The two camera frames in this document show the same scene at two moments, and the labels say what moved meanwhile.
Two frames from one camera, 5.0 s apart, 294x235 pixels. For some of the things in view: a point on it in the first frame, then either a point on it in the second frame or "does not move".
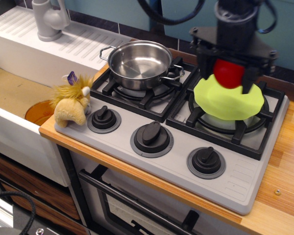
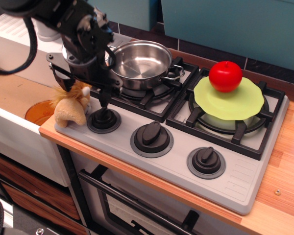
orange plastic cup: x=39 y=112 does not move
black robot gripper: x=234 y=38 → x=87 y=63
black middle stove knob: x=152 y=140 does not move
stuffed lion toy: x=71 y=103 does not move
